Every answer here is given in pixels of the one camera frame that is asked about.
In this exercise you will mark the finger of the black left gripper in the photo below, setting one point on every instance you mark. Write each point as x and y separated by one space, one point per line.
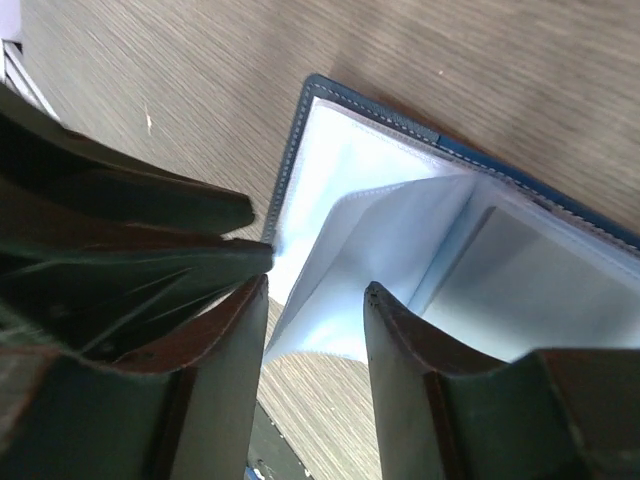
102 293
67 168

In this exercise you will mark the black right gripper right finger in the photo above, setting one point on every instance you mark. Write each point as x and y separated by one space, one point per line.
444 410

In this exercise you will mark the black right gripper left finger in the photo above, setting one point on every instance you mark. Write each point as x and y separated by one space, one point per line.
181 407

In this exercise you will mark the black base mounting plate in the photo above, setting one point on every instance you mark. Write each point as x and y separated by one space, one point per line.
270 456

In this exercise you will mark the blue leather card holder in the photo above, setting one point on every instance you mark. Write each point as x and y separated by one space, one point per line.
495 258

